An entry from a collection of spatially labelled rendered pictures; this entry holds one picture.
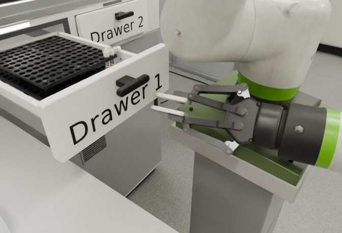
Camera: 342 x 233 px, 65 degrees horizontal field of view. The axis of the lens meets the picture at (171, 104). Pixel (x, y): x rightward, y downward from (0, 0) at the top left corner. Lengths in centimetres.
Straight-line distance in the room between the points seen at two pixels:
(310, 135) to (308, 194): 117
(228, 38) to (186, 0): 10
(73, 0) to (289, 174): 67
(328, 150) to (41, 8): 68
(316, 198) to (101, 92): 133
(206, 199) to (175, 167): 82
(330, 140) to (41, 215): 44
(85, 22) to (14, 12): 18
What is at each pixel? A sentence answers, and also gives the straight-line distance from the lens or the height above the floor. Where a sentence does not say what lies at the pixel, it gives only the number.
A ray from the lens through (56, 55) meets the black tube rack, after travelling 64.
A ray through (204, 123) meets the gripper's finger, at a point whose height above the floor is 83.
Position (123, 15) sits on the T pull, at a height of 91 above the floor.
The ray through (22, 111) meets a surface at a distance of 52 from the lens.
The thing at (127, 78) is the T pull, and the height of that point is 91.
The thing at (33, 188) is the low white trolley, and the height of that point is 76.
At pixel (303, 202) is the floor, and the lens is 155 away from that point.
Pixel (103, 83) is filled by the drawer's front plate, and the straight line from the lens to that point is 45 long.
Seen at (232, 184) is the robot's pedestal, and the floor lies 64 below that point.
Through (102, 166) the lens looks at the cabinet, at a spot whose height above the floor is 35.
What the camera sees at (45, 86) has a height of 90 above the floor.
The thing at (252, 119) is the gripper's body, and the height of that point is 86.
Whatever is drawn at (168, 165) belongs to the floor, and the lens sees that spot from 157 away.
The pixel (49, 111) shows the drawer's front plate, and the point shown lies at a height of 92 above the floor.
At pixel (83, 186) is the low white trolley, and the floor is 76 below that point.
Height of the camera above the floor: 113
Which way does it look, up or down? 33 degrees down
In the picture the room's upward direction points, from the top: straight up
